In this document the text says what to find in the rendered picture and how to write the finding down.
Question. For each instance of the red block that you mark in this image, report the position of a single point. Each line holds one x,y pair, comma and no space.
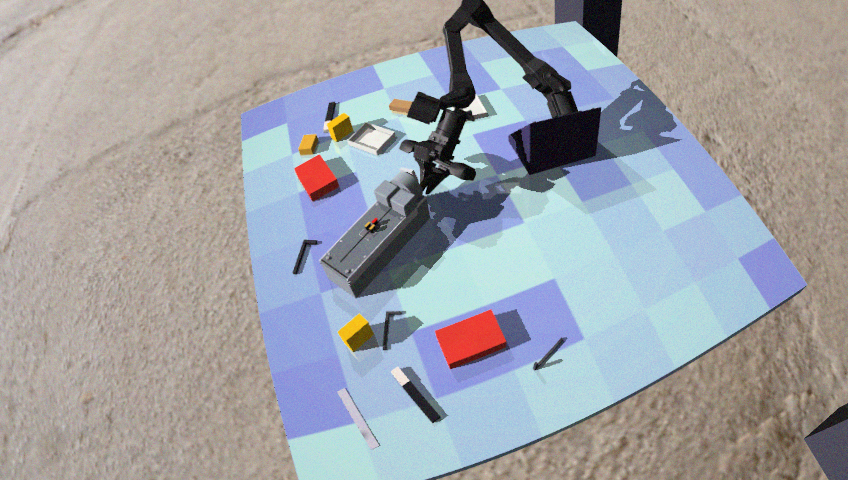
316,177
471,339

